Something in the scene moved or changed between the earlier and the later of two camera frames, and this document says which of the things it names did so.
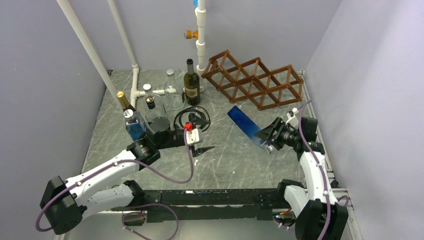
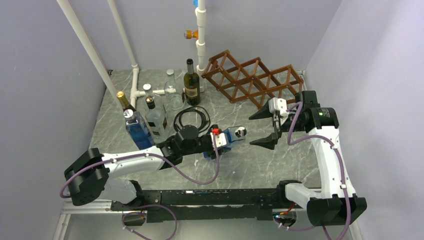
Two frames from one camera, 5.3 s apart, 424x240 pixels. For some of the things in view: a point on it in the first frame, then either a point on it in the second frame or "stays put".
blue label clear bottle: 135,124 stays put
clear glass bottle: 148,92 stays put
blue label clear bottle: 249,128 → 234,135
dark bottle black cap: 153,115 stays put
